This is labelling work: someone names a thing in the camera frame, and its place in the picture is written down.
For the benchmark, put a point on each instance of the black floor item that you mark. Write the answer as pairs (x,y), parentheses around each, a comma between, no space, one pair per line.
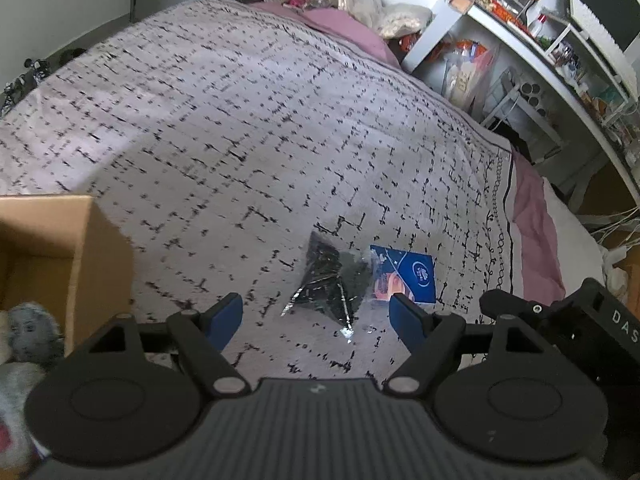
(25,80)

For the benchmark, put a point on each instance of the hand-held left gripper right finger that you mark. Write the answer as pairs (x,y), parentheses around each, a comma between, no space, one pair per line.
(406,317)

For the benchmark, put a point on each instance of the grey plush toy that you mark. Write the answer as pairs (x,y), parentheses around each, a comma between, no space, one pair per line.
(17,400)

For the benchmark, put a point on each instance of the white bottle red cap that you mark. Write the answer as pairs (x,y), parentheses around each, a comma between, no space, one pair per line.
(539,25)

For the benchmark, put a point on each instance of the small grey-blue plush toy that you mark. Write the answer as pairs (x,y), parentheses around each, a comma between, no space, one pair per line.
(32,330)

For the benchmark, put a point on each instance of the black-patterned white blanket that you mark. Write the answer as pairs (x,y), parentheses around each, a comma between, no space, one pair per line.
(225,135)

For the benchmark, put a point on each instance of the white desk shelf riser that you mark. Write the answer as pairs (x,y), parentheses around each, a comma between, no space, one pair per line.
(590,60)

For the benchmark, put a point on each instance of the blue tissue packet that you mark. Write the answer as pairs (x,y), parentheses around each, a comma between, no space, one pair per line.
(412,272)

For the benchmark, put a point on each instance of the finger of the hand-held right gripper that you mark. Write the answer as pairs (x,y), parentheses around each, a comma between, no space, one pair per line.
(510,302)

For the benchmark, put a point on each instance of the pink bed sheet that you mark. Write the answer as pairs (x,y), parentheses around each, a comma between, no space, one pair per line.
(535,230)

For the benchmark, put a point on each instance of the clear bag of snacks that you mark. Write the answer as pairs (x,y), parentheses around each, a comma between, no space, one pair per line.
(467,72)

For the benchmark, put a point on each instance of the brown cardboard box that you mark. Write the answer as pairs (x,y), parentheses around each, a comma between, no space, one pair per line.
(95,270)

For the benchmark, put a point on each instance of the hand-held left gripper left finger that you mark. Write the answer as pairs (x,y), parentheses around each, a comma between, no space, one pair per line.
(225,317)

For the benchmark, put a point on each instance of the white keyboard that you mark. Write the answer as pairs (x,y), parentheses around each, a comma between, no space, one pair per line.
(597,25)

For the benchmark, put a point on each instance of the white desk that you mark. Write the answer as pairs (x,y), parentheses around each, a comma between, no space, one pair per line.
(590,125)

